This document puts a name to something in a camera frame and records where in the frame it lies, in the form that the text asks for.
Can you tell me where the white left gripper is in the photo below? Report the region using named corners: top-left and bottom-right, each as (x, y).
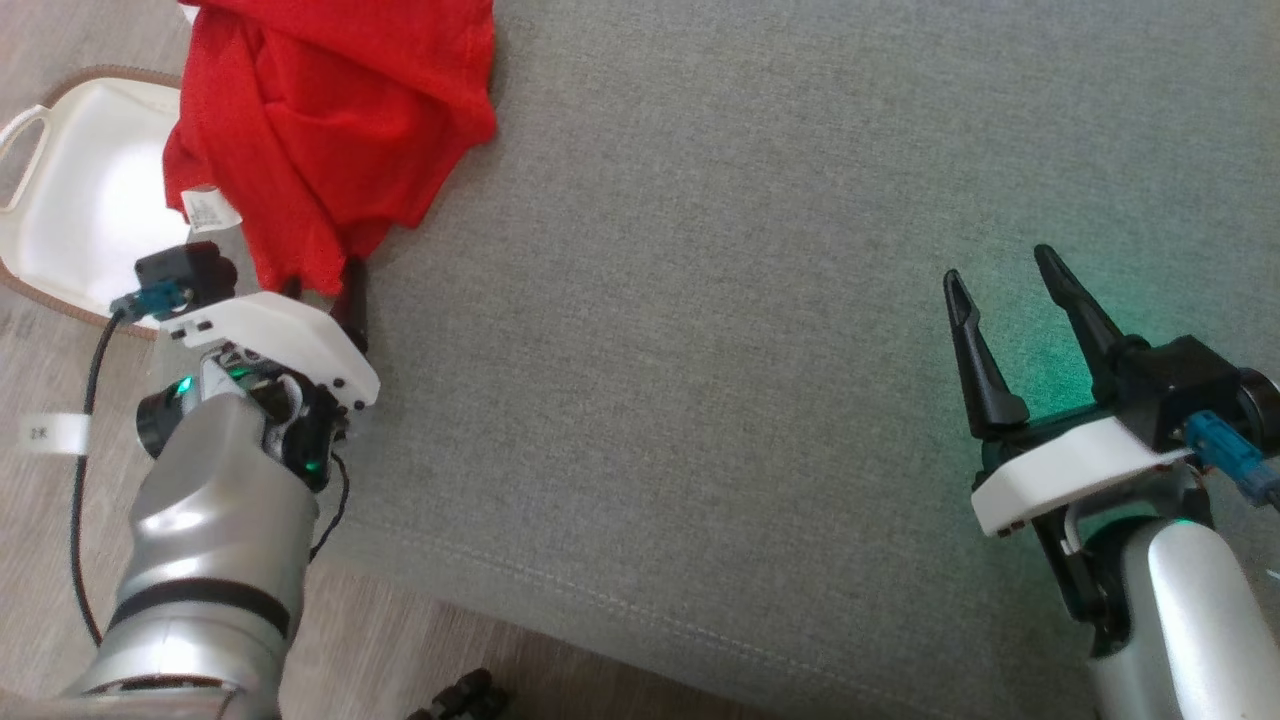
top-left (158, 256), bottom-right (382, 414)

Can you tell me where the white cable label tag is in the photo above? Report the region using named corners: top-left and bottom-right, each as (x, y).
top-left (19, 411), bottom-right (92, 457)

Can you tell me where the grey fabric sofa seat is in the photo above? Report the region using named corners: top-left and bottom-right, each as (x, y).
top-left (300, 0), bottom-right (1280, 720)

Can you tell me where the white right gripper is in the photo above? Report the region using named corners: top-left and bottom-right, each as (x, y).
top-left (942, 243), bottom-right (1197, 539)

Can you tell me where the white laundry basket brown rim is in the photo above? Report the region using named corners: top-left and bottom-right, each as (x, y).
top-left (0, 65), bottom-right (247, 343)

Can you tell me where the black cable with blue plug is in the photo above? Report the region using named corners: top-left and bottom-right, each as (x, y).
top-left (69, 282), bottom-right (193, 647)
top-left (1180, 409), bottom-right (1280, 507)

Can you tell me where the red polo shirt white collar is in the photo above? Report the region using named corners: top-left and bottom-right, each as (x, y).
top-left (162, 0), bottom-right (499, 297)

